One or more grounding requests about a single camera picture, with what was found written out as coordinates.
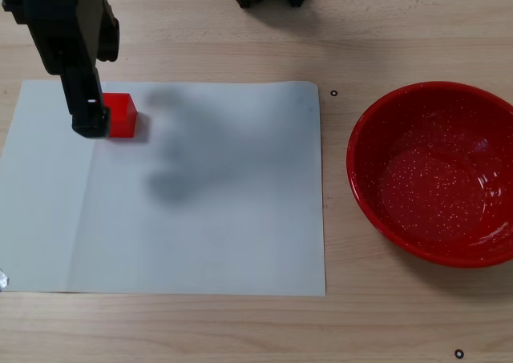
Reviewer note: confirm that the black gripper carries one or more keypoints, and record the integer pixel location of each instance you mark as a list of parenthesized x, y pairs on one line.
[(81, 94)]

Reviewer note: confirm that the red cube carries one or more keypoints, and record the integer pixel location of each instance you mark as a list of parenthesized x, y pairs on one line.
[(122, 118)]

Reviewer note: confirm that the red speckled bowl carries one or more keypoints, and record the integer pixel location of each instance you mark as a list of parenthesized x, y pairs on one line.
[(433, 178)]

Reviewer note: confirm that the white paper sheet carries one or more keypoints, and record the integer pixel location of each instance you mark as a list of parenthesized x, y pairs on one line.
[(200, 227)]

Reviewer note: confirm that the grey tape piece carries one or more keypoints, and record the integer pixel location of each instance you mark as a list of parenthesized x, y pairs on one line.
[(3, 281)]

